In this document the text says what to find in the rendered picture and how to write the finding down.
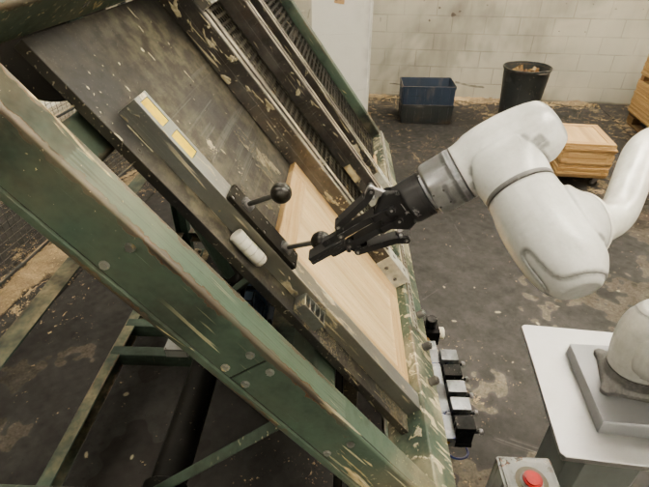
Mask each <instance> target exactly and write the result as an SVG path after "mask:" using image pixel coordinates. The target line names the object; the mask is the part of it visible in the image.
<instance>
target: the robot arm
mask: <svg viewBox="0 0 649 487"><path fill-rule="evenodd" d="M567 140H568V134H567V130H566V129H565V127H564V125H563V124H562V122H561V120H560V119H559V117H558V116H557V115H556V114H555V112H554V111H553V110H552V109H551V108H550V107H549V106H547V105H546V104H545V103H543V102H540V101H538V100H534V101H530V102H526V103H523V104H520V105H517V106H515V107H512V108H510V109H507V110H505V111H503V112H501V113H498V114H496V115H494V116H493V117H491V118H489V119H488V120H486V121H484V122H482V123H480V124H479V125H477V126H476V127H474V128H472V129H470V130H469V131H468V132H466V133H465V134H464V135H462V136H461V138H460V139H459V140H458V141H457V142H456V143H454V144H453V145H452V146H451V147H449V148H448V149H446V150H443V151H442V152H440V153H439V154H438V155H436V156H434V157H433V158H430V159H428V160H427V161H425V162H423V163H422V164H420V165H419V166H418V171H419V175H418V174H417V173H416V172H415V173H413V174H412V175H410V176H408V177H407V178H405V179H404V180H402V181H401V182H399V183H398V184H397V185H395V186H391V187H386V188H384V189H381V188H378V187H375V186H374V184H373V183H368V184H367V186H366V187H365V189H364V191H363V193H362V194H361V195H360V196H359V197H358V198H356V199H355V200H354V201H353V202H352V203H351V204H350V205H349V207H348V208H347V209H346V210H345V211H343V212H342V213H341V214H340V215H339V216H338V217H336V218H335V225H334V228H335V231H334V232H333V233H331V234H329V235H327V236H326V237H324V238H323V239H322V243H320V244H318V245H317V246H315V247H313V248H311V249H310V250H309V256H308V260H309V261H310V262H311V263H312V264H313V265H315V264H316V263H318V262H320V261H322V260H323V259H325V258H326V257H328V256H330V255H331V256H332V257H335V256H337V255H339V254H341V253H343V252H344V251H347V252H352V251H353V252H354V253H355V254H356V255H360V254H364V253H367V252H370V251H374V250H377V249H380V248H384V247H387V246H390V245H394V244H408V243H409V242H410V239H409V229H410V228H412V227H413V225H414V224H415V223H416V222H418V221H423V220H425V219H426V218H428V217H430V216H432V215H435V214H437V213H438V209H440V210H441V211H442V212H443V213H448V212H450V211H452V210H453V209H455V208H457V207H459V206H461V205H463V204H464V203H466V202H467V201H468V202H469V201H471V200H472V199H473V198H474V197H477V196H479V197H480V198H481V199H482V200H483V202H484V203H485V204H486V206H487V207H488V209H489V211H490V213H491V215H492V217H493V220H494V225H495V228H496V230H497V232H498V234H499V236H500V238H501V239H502V241H503V243H504V245H505V247H506V248H507V250H508V252H509V253H510V255H511V257H512V258H513V260H514V261H515V263H516V264H517V266H518V267H519V269H520V270H521V271H522V273H523V274H524V276H525V277H526V278H527V279H528V280H529V281H530V282H531V283H532V284H533V285H534V286H535V287H536V288H537V289H538V290H539V291H541V292H542V293H544V294H545V295H547V296H549V297H554V298H556V299H559V300H573V299H578V298H581V297H584V296H587V295H590V294H592V293H594V292H596V291H597V290H598V289H599V288H601V287H602V286H603V284H604V282H605V280H606V279H607V277H608V272H609V255H608V251H607V249H608V248H609V246H610V244H611V241H612V240H614V239H616V238H618V237H619V236H621V235H623V234H624V233H625V232H627V231H628V230H629V229H630V228H631V227H632V226H633V224H634V223H635V221H636V220H637V218H638V216H639V214H640V212H641V210H642V207H643V205H644V202H645V200H646V197H647V194H648V192H649V128H647V129H644V130H642V131H640V132H638V133H637V134H636V135H634V136H633V137H632V138H631V139H630V140H629V141H628V142H627V144H626V145H625V147H624V148H623V150H622V152H621V154H620V156H619V159H618V160H617V163H616V165H615V168H614V171H613V173H612V176H611V179H610V181H609V184H608V187H607V191H606V194H605V196H604V199H603V200H602V199H600V198H599V197H598V196H596V195H594V194H592V193H590V192H586V191H581V190H579V189H576V188H575V187H573V186H570V185H565V186H564V185H562V183H561V182H560V181H559V180H558V178H557V177H556V176H555V174H554V173H553V171H552V169H551V167H550V162H551V161H553V160H554V159H556V158H557V157H558V155H559V154H560V153H561V151H562V150H563V148H564V146H565V144H566V142H567ZM377 197H379V199H378V201H377V203H376V205H375V206H373V207H371V208H370V210H369V211H367V212H365V213H364V214H362V215H359V216H358V217H356V218H354V217H355V216H356V215H357V214H359V213H360V212H361V211H362V210H363V209H364V208H365V207H366V206H367V205H368V204H369V203H370V201H371V200H375V199H376V198H377ZM373 222H374V223H373ZM371 223H372V224H371ZM369 224H370V225H369ZM367 225H368V226H367ZM366 226H367V227H366ZM364 227H365V228H364ZM362 228H363V229H362ZM360 229H361V230H360ZM390 229H398V230H397V231H392V232H389V233H385V232H387V231H389V230H390ZM358 230H359V231H358ZM357 231H358V232H357ZM355 232H356V233H355ZM380 233H382V235H379V236H377V235H378V234H380ZM384 233H385V234H384ZM350 235H351V236H350ZM593 355H594V357H595V358H596V360H597V363H598V369H599V375H600V380H601V386H600V393H601V394H603V395H605V396H618V397H623V398H628V399H633V400H636V401H641V402H646V403H649V299H648V300H645V301H641V302H639V303H638V304H636V305H635V306H632V307H631V308H629V309H628V310H627V311H626V312H625V314H624V315H623V316H622V317H621V319H620V320H619V322H618V324H617V326H616V328H615V330H614V332H613V335H612V337H611V339H610V343H609V346H608V351H607V350H604V349H600V348H597V349H595V350H594V353H593Z"/></svg>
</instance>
